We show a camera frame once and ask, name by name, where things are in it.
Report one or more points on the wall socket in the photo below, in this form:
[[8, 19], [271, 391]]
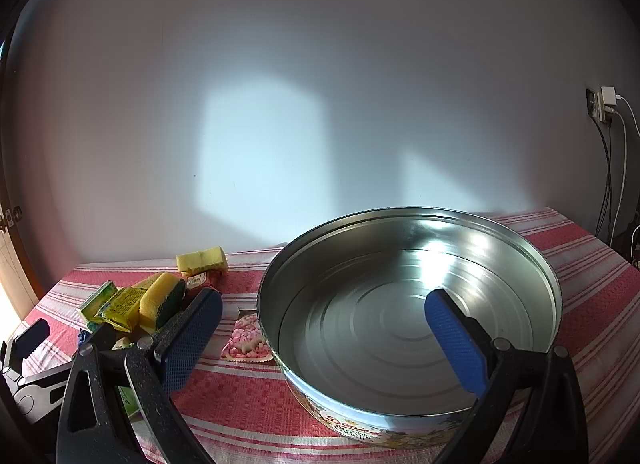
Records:
[[592, 103]]

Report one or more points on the pink candy packet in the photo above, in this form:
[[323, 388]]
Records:
[[245, 341]]

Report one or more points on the red striped tablecloth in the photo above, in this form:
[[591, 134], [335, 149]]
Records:
[[240, 394]]

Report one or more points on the round metal cookie tin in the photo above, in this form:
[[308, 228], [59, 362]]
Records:
[[360, 314]]

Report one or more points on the yellow green scouring sponge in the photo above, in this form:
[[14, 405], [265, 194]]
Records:
[[155, 304]]

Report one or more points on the blue object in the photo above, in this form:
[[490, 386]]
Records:
[[83, 339]]

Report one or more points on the green carton box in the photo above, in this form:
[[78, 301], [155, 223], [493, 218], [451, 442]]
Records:
[[129, 396]]

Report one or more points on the red snack packet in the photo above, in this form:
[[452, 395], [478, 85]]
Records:
[[197, 282]]

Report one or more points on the green yellow packet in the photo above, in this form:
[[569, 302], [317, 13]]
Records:
[[95, 306]]

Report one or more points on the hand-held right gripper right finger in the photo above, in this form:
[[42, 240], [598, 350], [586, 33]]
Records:
[[455, 344]]

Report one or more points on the floral printed packet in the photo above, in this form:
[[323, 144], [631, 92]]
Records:
[[121, 343]]

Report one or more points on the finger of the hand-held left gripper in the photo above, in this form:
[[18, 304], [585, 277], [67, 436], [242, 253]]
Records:
[[40, 394], [30, 339]]

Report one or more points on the yellow snack packet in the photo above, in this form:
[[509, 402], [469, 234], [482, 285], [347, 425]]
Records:
[[122, 309]]

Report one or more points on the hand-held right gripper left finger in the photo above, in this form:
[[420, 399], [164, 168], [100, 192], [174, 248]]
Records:
[[192, 339]]

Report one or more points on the white charger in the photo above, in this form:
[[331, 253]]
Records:
[[610, 98]]

